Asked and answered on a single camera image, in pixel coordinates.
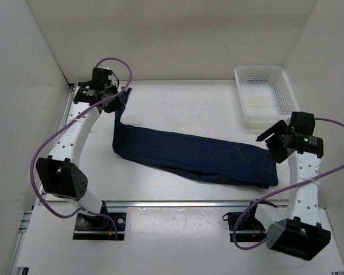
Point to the white perforated plastic basket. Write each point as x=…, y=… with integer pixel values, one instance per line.
x=265, y=94

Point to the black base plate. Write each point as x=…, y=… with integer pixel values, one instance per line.
x=96, y=228
x=249, y=229

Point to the dark blue denim trousers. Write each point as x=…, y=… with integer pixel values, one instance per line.
x=196, y=158

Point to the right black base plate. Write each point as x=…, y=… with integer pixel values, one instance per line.
x=249, y=229

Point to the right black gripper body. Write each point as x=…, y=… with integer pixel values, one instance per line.
x=275, y=145

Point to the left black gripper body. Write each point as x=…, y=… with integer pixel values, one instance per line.
x=111, y=108

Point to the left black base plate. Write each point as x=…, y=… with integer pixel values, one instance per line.
x=96, y=228

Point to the aluminium frame rail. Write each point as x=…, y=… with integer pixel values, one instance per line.
x=174, y=225

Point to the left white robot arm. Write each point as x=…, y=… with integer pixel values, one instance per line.
x=59, y=172

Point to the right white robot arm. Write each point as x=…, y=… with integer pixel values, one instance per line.
x=296, y=232

